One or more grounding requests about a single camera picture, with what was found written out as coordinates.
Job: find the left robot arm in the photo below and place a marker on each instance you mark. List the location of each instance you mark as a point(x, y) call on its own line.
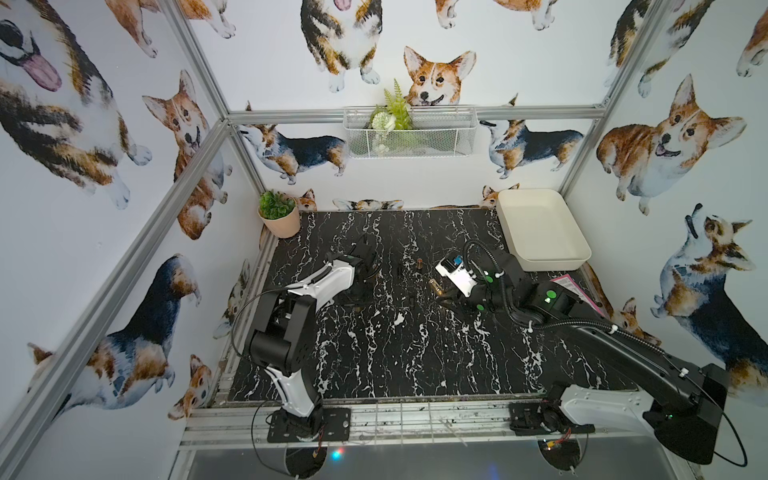
point(284, 329)

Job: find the white wire wall basket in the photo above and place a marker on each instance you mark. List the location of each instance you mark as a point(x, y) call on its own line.
point(431, 132)

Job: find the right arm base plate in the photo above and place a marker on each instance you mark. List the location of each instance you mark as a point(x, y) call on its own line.
point(541, 418)

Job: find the aluminium front rail frame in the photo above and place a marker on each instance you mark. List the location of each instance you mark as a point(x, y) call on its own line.
point(469, 420)

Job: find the artificial fern with white flower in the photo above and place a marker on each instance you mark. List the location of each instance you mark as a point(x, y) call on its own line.
point(391, 123)

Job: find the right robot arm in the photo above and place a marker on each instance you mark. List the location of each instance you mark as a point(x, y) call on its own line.
point(676, 402)

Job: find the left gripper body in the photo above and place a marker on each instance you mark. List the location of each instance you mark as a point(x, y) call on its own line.
point(365, 276)

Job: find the pink paper card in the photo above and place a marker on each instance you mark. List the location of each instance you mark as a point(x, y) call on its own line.
point(569, 283)

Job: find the small potted green plant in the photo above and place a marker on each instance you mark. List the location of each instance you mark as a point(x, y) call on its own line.
point(280, 213)

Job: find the cream plastic tray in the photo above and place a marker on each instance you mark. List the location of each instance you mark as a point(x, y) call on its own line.
point(540, 230)

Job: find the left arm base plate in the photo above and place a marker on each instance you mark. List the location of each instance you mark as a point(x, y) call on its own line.
point(327, 424)

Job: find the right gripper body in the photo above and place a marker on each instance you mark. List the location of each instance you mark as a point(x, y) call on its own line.
point(482, 299)

